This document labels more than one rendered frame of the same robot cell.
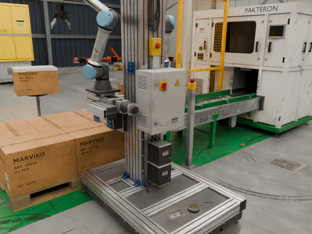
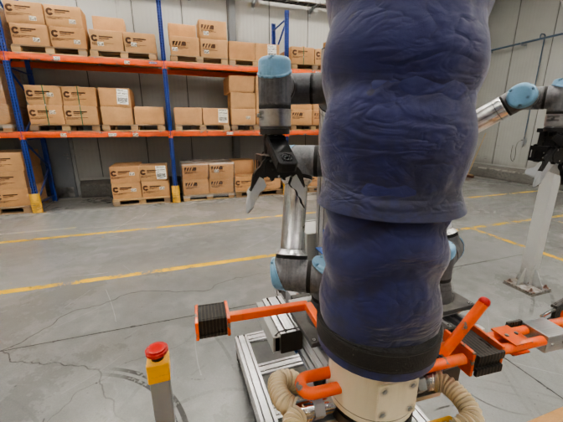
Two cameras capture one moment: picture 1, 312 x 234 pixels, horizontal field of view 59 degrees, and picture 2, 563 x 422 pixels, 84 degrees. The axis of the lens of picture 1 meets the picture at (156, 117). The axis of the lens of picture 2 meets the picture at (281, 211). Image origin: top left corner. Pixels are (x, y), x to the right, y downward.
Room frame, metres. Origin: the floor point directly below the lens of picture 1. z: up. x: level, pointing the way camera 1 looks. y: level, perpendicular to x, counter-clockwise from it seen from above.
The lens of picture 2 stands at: (3.64, 0.28, 1.73)
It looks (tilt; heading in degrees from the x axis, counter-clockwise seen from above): 15 degrees down; 201
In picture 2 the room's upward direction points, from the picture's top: straight up
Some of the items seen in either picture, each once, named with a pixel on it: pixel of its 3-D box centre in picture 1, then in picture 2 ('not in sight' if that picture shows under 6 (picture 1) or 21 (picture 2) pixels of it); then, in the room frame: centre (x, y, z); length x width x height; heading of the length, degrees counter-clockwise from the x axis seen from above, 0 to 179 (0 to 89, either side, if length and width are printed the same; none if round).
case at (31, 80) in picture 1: (35, 80); not in sight; (4.29, 1.89, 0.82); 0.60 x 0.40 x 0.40; 122
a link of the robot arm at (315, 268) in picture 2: not in sight; (326, 276); (2.65, 0.07, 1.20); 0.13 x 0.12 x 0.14; 100
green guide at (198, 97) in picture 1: (197, 96); not in sight; (4.20, -0.63, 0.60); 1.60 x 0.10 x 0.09; 130
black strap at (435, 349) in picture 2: not in sight; (374, 321); (3.09, 0.26, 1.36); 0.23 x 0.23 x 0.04
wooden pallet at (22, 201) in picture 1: (59, 165); not in sight; (2.82, 1.08, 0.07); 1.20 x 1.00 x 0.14; 130
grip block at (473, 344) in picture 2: (112, 59); (471, 348); (2.95, 0.47, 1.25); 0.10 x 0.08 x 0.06; 36
